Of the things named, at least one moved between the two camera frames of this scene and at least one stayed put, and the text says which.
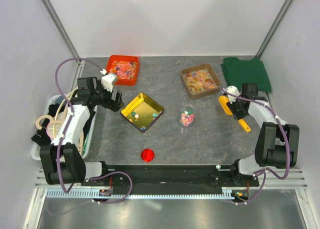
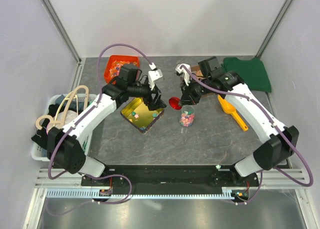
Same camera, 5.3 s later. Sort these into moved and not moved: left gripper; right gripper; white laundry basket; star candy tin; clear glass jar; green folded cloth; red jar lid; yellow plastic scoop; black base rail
Moved: right gripper; left gripper; red jar lid
Not moved: yellow plastic scoop; white laundry basket; black base rail; clear glass jar; green folded cloth; star candy tin
